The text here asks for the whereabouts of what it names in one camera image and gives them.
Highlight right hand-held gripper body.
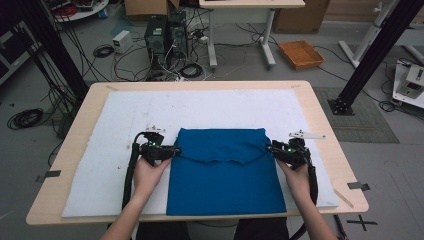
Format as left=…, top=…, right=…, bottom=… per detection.
left=277, top=129, right=326, bottom=170

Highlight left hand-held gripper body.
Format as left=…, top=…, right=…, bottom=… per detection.
left=138, top=125, right=172, bottom=167

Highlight blue t-shirt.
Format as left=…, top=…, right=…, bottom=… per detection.
left=165, top=127, right=288, bottom=217

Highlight person's right hand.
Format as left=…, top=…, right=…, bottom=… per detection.
left=275, top=159, right=313, bottom=203

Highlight person's left hand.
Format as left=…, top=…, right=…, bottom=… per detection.
left=132, top=156, right=173, bottom=202

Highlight white felt mat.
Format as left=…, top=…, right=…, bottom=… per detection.
left=61, top=88, right=340, bottom=218

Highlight tan tape strip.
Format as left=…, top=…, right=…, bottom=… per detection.
left=333, top=188, right=355, bottom=209

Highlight grey tape piece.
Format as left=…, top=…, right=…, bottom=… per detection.
left=346, top=181, right=371, bottom=192
left=35, top=169, right=62, bottom=184

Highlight person's dark trousers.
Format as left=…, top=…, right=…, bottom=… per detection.
left=136, top=217, right=291, bottom=240

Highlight grey floor mat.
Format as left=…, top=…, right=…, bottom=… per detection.
left=313, top=86, right=400, bottom=145

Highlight orange tray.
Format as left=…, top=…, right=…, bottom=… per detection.
left=278, top=39, right=326, bottom=71

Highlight black tape cross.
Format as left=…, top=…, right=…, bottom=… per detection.
left=346, top=214, right=379, bottom=232

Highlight black computer tower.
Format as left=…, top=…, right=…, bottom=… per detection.
left=166, top=11, right=190, bottom=60
left=144, top=15, right=168, bottom=65

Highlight white power supply box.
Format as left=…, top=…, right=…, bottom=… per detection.
left=112, top=29, right=134, bottom=55

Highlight large cardboard box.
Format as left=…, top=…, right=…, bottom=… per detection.
left=273, top=0, right=331, bottom=35

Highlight white metal stand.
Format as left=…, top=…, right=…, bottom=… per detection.
left=338, top=0, right=401, bottom=69

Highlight white instrument box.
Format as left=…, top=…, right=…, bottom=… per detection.
left=395, top=64, right=424, bottom=100

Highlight white desk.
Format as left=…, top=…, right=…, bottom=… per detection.
left=198, top=0, right=306, bottom=70

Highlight small cardboard box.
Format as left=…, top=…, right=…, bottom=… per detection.
left=124, top=0, right=181, bottom=17

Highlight round white table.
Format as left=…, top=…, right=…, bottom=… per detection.
left=49, top=0, right=110, bottom=23

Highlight dark shelf rack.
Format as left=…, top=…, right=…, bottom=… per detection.
left=0, top=21, right=42, bottom=85

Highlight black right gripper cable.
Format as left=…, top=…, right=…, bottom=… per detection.
left=289, top=163, right=320, bottom=240

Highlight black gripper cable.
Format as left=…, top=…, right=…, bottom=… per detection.
left=121, top=131, right=150, bottom=211
left=289, top=163, right=320, bottom=240

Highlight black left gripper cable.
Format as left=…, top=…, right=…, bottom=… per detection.
left=121, top=131, right=150, bottom=211

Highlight small coiled black cable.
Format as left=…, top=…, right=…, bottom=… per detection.
left=92, top=44, right=115, bottom=59

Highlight black metal frame post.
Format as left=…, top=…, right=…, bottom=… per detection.
left=13, top=0, right=90, bottom=104
left=327, top=0, right=424, bottom=117

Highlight large coiled black cable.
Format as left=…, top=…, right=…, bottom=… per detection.
left=6, top=108, right=45, bottom=131

